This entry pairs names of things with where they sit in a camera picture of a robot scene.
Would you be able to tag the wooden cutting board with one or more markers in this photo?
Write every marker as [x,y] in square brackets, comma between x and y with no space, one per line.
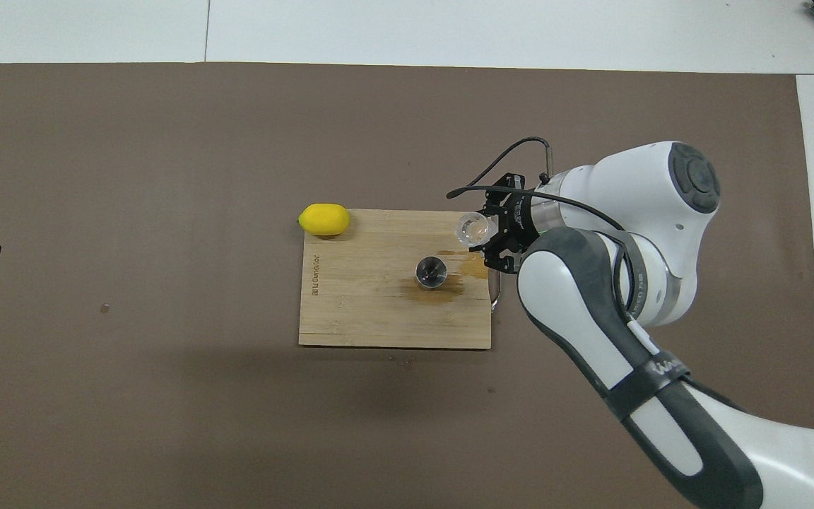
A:
[364,311]

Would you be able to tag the brown table mat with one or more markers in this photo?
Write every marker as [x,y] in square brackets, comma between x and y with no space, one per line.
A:
[167,424]

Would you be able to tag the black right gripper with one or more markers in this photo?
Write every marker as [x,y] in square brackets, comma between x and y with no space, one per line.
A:
[516,226]

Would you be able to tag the metal jigger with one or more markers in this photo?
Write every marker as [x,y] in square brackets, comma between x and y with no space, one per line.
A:
[430,272]

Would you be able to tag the yellow lemon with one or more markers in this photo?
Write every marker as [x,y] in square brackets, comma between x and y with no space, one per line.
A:
[323,219]

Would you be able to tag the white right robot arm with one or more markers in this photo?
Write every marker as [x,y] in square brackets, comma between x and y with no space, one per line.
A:
[661,198]

